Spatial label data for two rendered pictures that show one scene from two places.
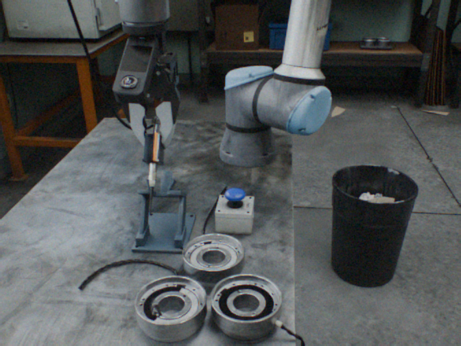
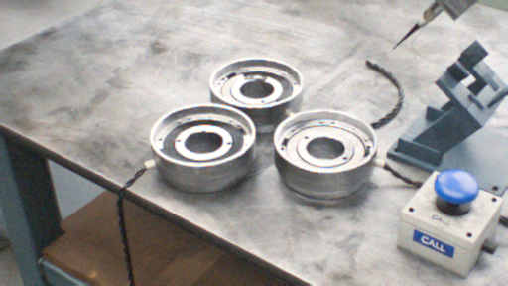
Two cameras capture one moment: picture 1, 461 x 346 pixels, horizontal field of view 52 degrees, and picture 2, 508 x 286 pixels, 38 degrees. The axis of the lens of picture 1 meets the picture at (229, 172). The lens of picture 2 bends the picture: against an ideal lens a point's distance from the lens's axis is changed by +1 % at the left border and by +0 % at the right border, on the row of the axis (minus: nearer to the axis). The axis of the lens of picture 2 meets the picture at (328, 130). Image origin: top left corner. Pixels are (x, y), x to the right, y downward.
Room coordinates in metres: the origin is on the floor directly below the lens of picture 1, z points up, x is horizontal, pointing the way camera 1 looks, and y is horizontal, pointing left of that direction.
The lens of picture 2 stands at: (0.89, -0.51, 1.29)
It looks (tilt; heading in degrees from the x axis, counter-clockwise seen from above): 36 degrees down; 114
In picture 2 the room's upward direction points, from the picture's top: 3 degrees clockwise
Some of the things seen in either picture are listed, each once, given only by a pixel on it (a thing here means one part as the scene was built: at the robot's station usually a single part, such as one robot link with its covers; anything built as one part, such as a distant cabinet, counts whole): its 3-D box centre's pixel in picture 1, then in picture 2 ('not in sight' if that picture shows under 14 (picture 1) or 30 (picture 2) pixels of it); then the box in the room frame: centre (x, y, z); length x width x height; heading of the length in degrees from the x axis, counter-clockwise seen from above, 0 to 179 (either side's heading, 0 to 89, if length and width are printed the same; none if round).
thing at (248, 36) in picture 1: (238, 25); not in sight; (4.24, -0.10, 0.64); 0.49 x 0.40 x 0.37; 88
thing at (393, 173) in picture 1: (368, 226); not in sight; (1.67, -0.58, 0.21); 0.34 x 0.34 x 0.43
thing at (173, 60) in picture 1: (150, 58); not in sight; (0.76, 0.13, 1.14); 0.09 x 0.08 x 0.12; 174
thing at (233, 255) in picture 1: (213, 261); (324, 155); (0.65, 0.03, 0.82); 0.08 x 0.08 x 0.02
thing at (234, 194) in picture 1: (234, 202); (453, 201); (0.79, -0.01, 0.85); 0.04 x 0.04 x 0.05
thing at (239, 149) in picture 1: (248, 137); not in sight; (1.13, -0.05, 0.85); 0.15 x 0.15 x 0.10
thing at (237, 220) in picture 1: (235, 211); (454, 223); (0.80, -0.01, 0.82); 0.08 x 0.07 x 0.05; 173
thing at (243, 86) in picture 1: (250, 94); not in sight; (1.12, -0.06, 0.97); 0.13 x 0.12 x 0.14; 47
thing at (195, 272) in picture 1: (213, 260); (324, 154); (0.65, 0.03, 0.82); 0.10 x 0.10 x 0.04
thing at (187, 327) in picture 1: (171, 308); (257, 95); (0.53, 0.09, 0.82); 0.10 x 0.10 x 0.04
